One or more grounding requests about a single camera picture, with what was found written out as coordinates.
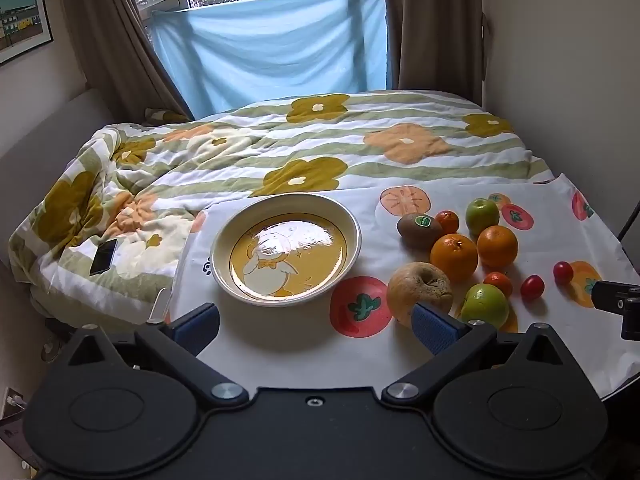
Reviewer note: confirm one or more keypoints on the brown kiwi with green sticker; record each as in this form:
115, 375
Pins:
417, 232

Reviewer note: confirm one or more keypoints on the black stand leg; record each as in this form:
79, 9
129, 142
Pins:
627, 220

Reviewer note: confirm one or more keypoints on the brown curtain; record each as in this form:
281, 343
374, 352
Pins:
110, 35
435, 25

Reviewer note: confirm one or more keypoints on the duck print plate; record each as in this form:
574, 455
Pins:
290, 255

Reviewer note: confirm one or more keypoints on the framed wall poster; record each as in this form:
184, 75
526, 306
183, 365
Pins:
22, 15

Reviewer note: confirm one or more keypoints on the small mandarin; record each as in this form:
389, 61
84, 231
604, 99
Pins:
499, 284
447, 222

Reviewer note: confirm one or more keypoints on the floral striped quilt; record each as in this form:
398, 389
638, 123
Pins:
350, 160

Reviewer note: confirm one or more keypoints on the green apple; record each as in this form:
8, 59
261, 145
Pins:
481, 217
482, 305

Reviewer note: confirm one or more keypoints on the black smartphone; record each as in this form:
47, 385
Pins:
103, 256

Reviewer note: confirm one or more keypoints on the red cherry tomato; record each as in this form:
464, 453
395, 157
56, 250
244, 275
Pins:
563, 272
532, 287

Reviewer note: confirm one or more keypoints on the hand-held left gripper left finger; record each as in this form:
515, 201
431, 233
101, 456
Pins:
200, 322

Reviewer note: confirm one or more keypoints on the wall socket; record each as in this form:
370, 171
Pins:
12, 399

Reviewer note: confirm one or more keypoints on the light blue sheet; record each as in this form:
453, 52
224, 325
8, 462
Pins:
275, 50

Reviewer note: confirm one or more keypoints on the white slim object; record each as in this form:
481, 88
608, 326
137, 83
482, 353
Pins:
160, 306

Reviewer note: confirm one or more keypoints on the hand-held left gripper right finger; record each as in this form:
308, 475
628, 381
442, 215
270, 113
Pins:
432, 327

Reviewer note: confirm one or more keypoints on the fruit print white cloth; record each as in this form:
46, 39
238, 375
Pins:
300, 330

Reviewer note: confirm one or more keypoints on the orange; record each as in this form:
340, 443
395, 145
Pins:
454, 257
497, 246

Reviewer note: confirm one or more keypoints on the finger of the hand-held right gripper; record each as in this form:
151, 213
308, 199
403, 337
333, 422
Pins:
607, 294

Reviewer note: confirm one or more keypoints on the beige pillow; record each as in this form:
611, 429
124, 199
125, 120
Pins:
162, 115

